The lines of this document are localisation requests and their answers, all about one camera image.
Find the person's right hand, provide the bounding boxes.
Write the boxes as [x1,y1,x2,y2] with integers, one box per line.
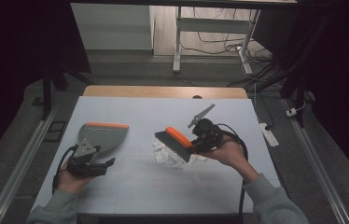
[198,134,260,185]

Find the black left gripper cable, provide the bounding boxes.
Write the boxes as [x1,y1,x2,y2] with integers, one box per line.
[51,144,79,194]

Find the grey dustpan with orange edge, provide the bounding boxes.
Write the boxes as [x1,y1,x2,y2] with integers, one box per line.
[77,121,130,157]

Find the aluminium rail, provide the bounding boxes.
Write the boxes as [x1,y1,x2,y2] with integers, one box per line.
[0,105,60,224]
[282,98,349,224]

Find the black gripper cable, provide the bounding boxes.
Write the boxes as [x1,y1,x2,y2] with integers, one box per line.
[51,144,79,194]
[215,122,249,217]

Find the wooden table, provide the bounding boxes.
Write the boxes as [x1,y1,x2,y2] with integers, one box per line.
[82,85,249,100]

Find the white-legged desk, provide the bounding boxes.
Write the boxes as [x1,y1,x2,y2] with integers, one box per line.
[69,0,299,76]

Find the black floor cables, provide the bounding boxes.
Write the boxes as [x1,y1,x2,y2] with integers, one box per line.
[180,7,284,90]

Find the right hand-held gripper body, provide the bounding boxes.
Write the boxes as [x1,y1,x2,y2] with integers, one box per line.
[187,103,225,154]

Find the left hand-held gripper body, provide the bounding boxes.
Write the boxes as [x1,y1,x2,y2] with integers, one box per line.
[65,137,109,179]

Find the black rectangular floor frame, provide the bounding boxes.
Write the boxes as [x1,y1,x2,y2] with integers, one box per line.
[43,119,68,144]

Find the orange brush with grey bristles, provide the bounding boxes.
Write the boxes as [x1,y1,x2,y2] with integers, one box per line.
[154,126,195,163]

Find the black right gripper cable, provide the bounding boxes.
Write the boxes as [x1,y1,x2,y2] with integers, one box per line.
[215,122,249,217]

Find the pale cabinet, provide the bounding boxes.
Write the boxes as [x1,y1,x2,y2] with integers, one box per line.
[70,3,155,51]

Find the white table board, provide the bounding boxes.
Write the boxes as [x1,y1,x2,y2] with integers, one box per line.
[30,95,281,217]

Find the white power strip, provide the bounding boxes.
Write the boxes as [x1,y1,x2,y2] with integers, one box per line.
[258,121,280,148]

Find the pile of white paper scraps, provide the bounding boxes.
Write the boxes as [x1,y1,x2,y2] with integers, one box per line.
[151,138,210,172]

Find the person's left hand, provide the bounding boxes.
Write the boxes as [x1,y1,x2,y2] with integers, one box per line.
[55,162,95,196]

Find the black metal stand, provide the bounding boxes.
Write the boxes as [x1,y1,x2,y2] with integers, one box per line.
[245,8,329,129]
[30,57,97,121]

